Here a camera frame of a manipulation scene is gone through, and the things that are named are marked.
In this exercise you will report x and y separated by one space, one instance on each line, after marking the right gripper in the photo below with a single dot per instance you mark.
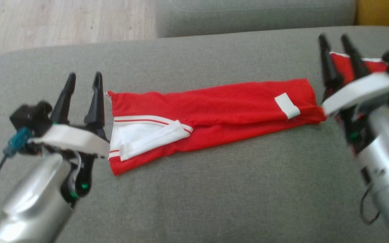
360 91

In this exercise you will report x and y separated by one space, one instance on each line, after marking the red white basketball jersey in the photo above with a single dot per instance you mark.
231 111

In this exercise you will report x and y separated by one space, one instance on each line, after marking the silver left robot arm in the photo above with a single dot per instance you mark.
35 202

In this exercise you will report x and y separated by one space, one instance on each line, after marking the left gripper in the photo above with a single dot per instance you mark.
73 140

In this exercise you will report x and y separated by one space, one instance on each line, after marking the yellow sofa backrest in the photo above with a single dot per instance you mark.
383 13

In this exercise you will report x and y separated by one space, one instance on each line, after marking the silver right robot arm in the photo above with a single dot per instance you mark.
383 158

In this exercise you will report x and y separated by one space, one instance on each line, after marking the red Bulls basketball shorts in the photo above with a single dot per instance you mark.
346 67

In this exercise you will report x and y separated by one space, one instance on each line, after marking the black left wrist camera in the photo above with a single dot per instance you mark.
29 116

